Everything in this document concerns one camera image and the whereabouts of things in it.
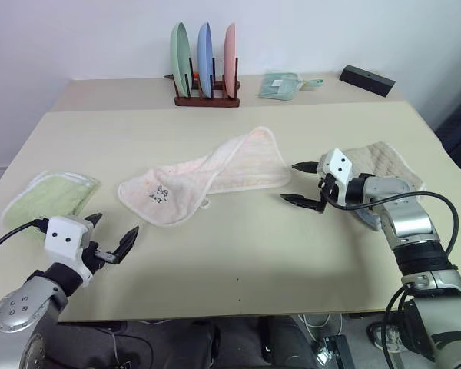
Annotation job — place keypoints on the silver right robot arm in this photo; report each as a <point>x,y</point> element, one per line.
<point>411,223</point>

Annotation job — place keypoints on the grey sneaker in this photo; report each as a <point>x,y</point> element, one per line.
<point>384,338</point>

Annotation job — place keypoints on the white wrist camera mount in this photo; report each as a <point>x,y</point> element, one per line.
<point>340,163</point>
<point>65,236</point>

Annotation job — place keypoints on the blue plate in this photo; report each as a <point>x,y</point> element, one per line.
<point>205,57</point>

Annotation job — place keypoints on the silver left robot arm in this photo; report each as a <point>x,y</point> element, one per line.
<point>21,307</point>

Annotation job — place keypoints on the folded beige towel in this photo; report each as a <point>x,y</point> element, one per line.
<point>380,157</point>

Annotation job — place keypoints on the small mint green scoop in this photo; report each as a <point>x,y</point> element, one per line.
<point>311,84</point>

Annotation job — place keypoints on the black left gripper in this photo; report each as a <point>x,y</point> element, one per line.
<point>94,258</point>

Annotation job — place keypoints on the folded green towel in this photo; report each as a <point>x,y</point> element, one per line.
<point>46,196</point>

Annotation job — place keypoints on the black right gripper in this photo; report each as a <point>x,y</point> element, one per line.
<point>326,188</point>

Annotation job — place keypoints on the pink plate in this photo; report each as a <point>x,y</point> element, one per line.
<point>229,57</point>

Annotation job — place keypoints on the folded mint green cloth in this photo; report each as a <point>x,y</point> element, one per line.
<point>278,86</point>

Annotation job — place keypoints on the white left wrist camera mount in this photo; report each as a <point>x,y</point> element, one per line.
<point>65,236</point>

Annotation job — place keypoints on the black rectangular box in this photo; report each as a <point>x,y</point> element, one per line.
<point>367,80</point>

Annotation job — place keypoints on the dark wooden plate rack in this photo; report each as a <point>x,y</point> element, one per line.
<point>207,102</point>

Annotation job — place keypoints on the green plate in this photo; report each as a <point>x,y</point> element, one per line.
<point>178,57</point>

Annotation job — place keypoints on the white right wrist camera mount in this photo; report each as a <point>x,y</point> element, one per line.
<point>340,163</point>

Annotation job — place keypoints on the pink white cloth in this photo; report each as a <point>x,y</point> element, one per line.
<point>184,180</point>

